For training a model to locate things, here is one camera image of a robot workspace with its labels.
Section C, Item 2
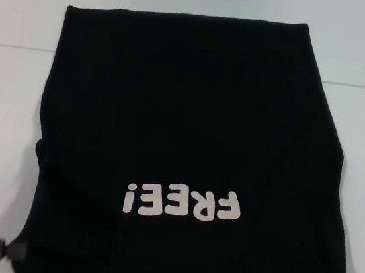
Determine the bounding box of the black shirt with FREE print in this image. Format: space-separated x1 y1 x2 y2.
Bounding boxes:
14 0 365 273

